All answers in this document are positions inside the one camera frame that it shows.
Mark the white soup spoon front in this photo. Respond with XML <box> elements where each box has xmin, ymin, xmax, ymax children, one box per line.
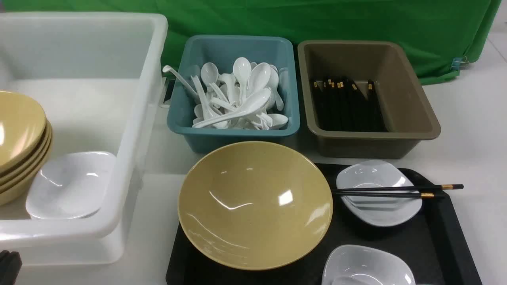
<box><xmin>192</xmin><ymin>88</ymin><xmax>271</xmax><ymax>128</ymax></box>

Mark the white soup spoon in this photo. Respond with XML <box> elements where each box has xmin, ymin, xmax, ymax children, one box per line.
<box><xmin>200</xmin><ymin>63</ymin><xmax>229</xmax><ymax>102</ymax></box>
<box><xmin>233</xmin><ymin>57</ymin><xmax>252</xmax><ymax>105</ymax></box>
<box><xmin>192</xmin><ymin>88</ymin><xmax>271</xmax><ymax>128</ymax></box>

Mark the yellow noodle bowl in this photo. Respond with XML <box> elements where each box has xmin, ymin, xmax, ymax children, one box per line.
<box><xmin>177</xmin><ymin>141</ymin><xmax>334</xmax><ymax>271</ymax></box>

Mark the white square dish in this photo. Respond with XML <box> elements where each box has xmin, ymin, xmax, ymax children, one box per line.
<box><xmin>321</xmin><ymin>245</ymin><xmax>416</xmax><ymax>285</ymax></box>
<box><xmin>335</xmin><ymin>160</ymin><xmax>423</xmax><ymax>227</ymax></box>
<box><xmin>25</xmin><ymin>151</ymin><xmax>116</xmax><ymax>220</ymax></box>

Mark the black chopstick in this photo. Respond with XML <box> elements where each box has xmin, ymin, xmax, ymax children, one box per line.
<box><xmin>332</xmin><ymin>192</ymin><xmax>446</xmax><ymax>199</ymax></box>
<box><xmin>331</xmin><ymin>184</ymin><xmax>464</xmax><ymax>193</ymax></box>

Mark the white soup spoon upright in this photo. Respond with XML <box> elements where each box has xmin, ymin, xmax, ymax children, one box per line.
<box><xmin>233</xmin><ymin>57</ymin><xmax>252</xmax><ymax>105</ymax></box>

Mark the white soup spoon left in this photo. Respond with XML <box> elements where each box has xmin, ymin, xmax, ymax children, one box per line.
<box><xmin>200</xmin><ymin>63</ymin><xmax>229</xmax><ymax>102</ymax></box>

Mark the black chopsticks bundle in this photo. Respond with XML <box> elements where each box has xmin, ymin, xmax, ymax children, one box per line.
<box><xmin>310</xmin><ymin>76</ymin><xmax>388</xmax><ymax>132</ymax></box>

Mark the teal plastic bin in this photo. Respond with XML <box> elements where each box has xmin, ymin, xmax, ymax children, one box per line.
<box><xmin>167</xmin><ymin>34</ymin><xmax>301</xmax><ymax>154</ymax></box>

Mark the brown plastic bin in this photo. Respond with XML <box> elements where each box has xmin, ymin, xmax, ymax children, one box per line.
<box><xmin>297</xmin><ymin>40</ymin><xmax>441</xmax><ymax>159</ymax></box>

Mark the large white plastic tub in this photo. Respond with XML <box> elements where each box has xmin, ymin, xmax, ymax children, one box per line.
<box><xmin>0</xmin><ymin>11</ymin><xmax>168</xmax><ymax>267</ymax></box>

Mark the white square dish in tub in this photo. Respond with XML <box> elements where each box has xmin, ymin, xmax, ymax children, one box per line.
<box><xmin>25</xmin><ymin>151</ymin><xmax>116</xmax><ymax>220</ymax></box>

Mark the black plastic serving tray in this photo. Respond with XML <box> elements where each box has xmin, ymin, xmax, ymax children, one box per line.
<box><xmin>165</xmin><ymin>163</ymin><xmax>482</xmax><ymax>285</ymax></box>

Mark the blue binder clip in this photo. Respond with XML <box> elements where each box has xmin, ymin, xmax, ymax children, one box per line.
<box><xmin>450</xmin><ymin>56</ymin><xmax>470</xmax><ymax>70</ymax></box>

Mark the green cloth backdrop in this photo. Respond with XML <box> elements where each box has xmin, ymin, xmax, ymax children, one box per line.
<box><xmin>2</xmin><ymin>0</ymin><xmax>501</xmax><ymax>85</ymax></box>

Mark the white ladle handle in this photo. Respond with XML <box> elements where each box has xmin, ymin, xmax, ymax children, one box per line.
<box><xmin>162</xmin><ymin>65</ymin><xmax>199</xmax><ymax>101</ymax></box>

